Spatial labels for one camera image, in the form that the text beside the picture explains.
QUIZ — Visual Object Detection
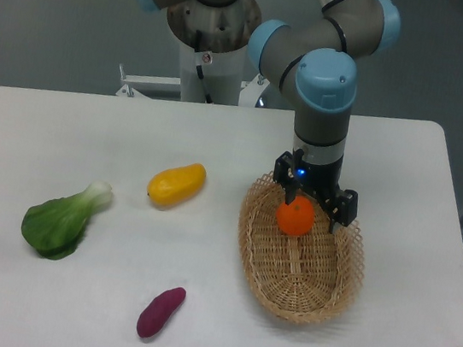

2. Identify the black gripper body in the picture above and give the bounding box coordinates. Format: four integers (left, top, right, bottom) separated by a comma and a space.
284, 146, 343, 205

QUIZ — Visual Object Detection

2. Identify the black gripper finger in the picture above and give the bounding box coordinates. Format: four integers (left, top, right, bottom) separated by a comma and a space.
323, 188, 359, 234
273, 149, 304, 205

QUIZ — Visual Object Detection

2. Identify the orange fruit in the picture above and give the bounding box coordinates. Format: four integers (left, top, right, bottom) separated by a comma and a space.
276, 196, 315, 237

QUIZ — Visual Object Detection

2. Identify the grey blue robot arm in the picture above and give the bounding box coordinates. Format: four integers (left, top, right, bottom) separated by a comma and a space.
137, 0, 401, 229

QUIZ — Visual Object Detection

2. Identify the woven wicker basket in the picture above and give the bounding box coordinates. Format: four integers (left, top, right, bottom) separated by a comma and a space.
237, 173, 365, 324

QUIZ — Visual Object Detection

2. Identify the yellow mango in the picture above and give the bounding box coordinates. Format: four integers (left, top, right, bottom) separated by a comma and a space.
146, 163, 207, 208

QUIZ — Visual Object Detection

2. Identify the purple sweet potato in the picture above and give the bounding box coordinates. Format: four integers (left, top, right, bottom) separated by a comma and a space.
136, 287, 187, 339

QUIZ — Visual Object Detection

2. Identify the green bok choy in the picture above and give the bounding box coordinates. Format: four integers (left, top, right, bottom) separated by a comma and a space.
21, 181, 114, 260

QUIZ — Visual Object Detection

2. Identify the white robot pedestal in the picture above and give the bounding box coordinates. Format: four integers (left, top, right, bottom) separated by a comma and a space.
114, 0, 283, 117

